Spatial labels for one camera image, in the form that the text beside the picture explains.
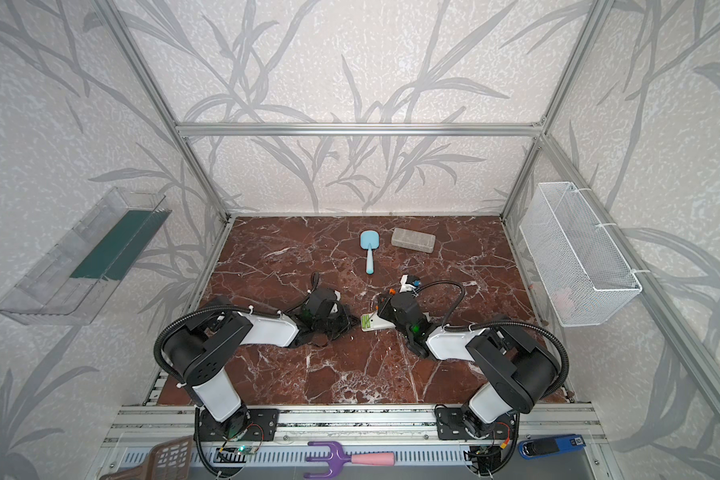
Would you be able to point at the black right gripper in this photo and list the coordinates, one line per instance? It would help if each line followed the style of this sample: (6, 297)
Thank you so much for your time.
(387, 305)

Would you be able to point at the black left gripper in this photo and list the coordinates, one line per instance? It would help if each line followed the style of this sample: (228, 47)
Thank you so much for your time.
(337, 318)

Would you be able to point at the white remote control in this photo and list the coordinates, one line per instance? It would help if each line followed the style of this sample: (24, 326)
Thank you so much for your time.
(372, 322)

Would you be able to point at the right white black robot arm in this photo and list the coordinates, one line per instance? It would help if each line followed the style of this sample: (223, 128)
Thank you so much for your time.
(522, 362)

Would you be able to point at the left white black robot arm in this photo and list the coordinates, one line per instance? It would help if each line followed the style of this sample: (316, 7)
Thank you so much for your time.
(195, 348)

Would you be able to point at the light blue small spatula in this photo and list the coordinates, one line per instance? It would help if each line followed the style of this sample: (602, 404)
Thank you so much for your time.
(369, 241)

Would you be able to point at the purple pink garden fork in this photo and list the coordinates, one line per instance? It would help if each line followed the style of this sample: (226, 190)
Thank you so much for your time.
(337, 458)

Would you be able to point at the blue black device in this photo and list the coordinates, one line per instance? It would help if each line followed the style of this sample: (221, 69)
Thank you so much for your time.
(550, 446)

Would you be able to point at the brown plastic basket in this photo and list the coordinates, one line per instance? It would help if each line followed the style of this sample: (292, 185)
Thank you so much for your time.
(170, 460)

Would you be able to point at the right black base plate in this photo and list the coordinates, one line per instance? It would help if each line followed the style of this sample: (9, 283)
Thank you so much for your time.
(455, 423)

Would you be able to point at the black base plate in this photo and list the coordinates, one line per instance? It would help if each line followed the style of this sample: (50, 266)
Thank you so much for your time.
(455, 423)
(257, 425)

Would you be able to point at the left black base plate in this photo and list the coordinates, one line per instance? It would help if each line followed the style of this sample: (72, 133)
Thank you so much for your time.
(257, 425)

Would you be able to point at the white wire mesh basket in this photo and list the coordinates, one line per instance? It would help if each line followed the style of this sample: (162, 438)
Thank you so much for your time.
(584, 274)

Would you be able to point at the clear wall shelf green mat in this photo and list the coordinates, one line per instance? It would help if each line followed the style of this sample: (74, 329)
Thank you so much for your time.
(72, 282)

